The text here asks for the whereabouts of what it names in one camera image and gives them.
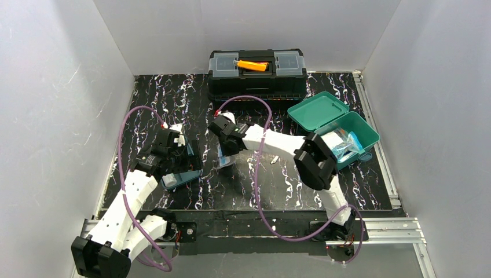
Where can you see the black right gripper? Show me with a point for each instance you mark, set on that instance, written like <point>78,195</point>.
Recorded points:
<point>227,143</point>

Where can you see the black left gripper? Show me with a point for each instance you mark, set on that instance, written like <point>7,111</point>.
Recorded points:
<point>187,158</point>

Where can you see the dark teal divider tray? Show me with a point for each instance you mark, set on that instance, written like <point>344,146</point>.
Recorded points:
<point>186,175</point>

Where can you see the tweezers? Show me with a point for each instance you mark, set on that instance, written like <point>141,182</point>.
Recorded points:
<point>274,160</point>

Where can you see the large blue white packet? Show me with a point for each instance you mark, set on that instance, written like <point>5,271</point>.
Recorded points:
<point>349,146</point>

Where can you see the white medicine bottle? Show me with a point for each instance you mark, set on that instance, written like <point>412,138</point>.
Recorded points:
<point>169,180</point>

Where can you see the clear zip bag white pad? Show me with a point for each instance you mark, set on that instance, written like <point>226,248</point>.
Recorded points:
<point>336,140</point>

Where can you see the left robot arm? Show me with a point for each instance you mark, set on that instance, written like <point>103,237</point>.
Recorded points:
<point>109,249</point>

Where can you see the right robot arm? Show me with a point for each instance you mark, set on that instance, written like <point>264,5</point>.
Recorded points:
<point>315,163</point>

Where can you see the green medicine box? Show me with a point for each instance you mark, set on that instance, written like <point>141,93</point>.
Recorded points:
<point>323,113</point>

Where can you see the black toolbox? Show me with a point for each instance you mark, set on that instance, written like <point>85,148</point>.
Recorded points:
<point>285,78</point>

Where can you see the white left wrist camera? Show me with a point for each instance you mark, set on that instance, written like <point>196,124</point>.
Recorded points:
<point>181,139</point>

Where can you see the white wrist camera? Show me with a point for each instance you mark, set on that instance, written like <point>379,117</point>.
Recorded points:
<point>181,139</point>
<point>228,115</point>

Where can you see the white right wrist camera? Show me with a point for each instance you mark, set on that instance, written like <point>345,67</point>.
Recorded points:
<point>228,115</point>

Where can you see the orange toolbox handle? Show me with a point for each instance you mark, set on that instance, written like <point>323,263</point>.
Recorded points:
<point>252,66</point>

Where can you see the aluminium rail frame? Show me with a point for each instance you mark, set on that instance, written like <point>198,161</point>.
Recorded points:
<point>219,207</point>

